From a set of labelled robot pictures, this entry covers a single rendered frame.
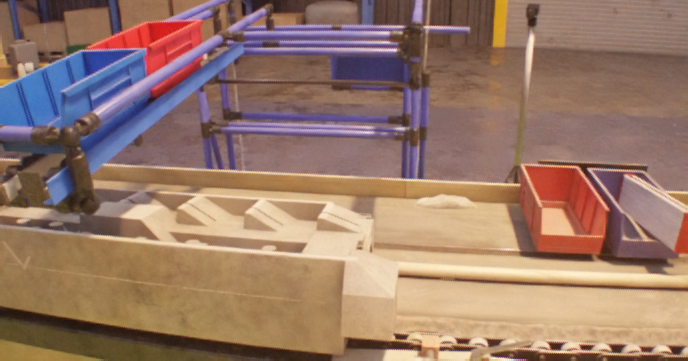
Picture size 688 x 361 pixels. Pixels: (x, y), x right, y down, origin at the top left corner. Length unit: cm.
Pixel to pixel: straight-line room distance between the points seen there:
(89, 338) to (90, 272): 17
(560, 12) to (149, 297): 1085
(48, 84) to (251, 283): 58
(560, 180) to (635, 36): 1035
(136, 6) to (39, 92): 1021
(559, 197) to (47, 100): 149
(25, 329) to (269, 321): 62
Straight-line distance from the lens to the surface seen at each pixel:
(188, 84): 131
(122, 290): 109
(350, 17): 978
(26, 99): 108
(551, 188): 173
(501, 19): 1113
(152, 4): 1109
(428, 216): 160
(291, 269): 92
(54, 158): 108
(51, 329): 128
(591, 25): 1163
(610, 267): 148
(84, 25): 1209
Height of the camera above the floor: 148
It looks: 22 degrees down
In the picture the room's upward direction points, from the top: 1 degrees counter-clockwise
